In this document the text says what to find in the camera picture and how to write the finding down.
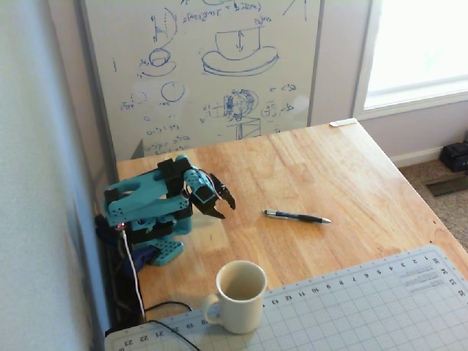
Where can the brown floor vent grille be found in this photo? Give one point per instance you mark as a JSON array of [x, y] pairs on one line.
[[448, 187]]

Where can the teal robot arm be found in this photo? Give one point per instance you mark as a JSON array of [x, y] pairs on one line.
[[146, 186]]

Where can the black teal gripper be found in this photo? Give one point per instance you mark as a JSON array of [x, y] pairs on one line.
[[219, 197]]

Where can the dark blue silver pen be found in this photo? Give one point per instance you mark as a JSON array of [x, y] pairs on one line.
[[298, 216]]

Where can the bright window with white frame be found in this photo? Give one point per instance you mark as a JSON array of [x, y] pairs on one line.
[[417, 55]]

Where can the black box on carpet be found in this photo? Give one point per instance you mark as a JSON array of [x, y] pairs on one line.
[[455, 157]]

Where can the whiteboard with blue drawings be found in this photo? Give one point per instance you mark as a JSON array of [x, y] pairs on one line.
[[204, 84]]

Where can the small white flat object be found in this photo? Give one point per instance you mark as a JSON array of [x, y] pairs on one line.
[[343, 123]]

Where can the grey gridded cutting mat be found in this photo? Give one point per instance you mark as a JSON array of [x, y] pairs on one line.
[[347, 311]]

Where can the cream ceramic mug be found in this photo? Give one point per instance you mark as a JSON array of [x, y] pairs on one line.
[[239, 314]]

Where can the dark blue clamp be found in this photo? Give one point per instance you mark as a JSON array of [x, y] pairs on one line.
[[144, 257]]

